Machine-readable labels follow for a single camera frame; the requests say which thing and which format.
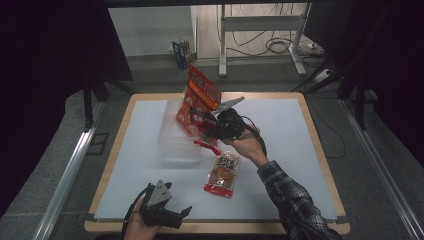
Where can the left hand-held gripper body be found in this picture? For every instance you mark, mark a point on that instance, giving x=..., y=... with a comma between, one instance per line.
x=156, y=206

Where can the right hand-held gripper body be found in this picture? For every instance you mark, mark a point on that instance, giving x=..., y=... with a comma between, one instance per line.
x=230, y=123

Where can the large orange snack bag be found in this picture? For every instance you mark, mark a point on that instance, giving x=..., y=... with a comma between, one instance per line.
x=200, y=93

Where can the clear plastic container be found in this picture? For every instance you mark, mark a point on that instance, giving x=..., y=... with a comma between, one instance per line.
x=176, y=143

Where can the person's left hand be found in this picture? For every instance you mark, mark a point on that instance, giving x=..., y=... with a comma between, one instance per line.
x=140, y=226

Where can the person's right hand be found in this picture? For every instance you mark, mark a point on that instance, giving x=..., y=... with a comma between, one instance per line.
x=246, y=145

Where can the small beige red snack packet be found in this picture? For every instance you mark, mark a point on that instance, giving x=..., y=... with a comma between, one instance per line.
x=222, y=173

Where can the white table mat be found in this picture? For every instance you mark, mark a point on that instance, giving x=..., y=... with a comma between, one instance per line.
x=283, y=133

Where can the blue carton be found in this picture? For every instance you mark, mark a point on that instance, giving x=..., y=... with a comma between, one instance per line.
x=182, y=53

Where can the white board panel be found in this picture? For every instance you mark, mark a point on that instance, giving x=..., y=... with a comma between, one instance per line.
x=150, y=31

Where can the black stand leg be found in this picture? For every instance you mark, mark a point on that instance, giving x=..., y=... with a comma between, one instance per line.
x=88, y=103
x=360, y=103

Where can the white power strip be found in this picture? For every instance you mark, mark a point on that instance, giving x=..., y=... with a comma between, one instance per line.
x=312, y=45

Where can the aluminium rail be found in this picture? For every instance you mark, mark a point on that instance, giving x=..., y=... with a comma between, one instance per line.
x=383, y=166
x=66, y=176

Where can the white metal stand frame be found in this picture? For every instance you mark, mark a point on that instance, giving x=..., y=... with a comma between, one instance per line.
x=260, y=25

